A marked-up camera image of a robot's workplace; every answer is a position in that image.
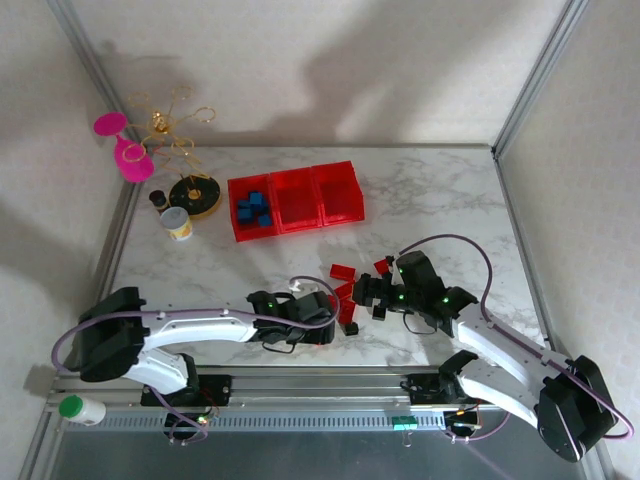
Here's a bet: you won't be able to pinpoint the green binder clip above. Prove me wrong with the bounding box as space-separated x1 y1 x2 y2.
392 413 420 449

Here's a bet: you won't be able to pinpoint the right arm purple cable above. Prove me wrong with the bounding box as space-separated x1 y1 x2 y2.
399 233 636 446

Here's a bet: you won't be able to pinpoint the blue blocks in tray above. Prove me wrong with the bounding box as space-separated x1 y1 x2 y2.
227 173 281 244

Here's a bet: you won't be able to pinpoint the grey slotted cable duct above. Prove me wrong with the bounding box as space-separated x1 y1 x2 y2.
62 410 451 432

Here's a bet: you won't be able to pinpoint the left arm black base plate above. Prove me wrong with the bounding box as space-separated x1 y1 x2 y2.
140 373 234 407

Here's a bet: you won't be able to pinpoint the aluminium frame post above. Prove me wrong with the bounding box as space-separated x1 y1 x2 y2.
491 0 590 156
47 0 149 156

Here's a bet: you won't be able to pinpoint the grey lidded yellow can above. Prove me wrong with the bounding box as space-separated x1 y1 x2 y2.
158 206 194 243

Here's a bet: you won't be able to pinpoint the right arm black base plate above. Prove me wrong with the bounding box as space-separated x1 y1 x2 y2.
401 372 469 406

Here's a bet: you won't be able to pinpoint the red plastic bin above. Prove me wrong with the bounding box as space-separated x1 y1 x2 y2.
268 168 324 235
310 159 367 226

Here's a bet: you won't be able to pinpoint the pink wine glass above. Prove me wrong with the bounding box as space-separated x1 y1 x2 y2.
92 111 155 184

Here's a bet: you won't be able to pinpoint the thin aluminium table rail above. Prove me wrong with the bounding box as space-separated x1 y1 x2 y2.
142 143 496 150

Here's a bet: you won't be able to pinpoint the wide aluminium mounting rail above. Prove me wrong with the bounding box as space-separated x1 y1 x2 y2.
47 367 586 414

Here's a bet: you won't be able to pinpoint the white bottle green cap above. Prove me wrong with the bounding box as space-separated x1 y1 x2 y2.
57 394 108 428

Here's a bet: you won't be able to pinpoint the aluminium side rail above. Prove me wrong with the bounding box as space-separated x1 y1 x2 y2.
493 148 559 369
72 147 149 371

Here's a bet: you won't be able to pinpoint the gold wire glass rack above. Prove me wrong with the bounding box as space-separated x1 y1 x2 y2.
125 84 224 221

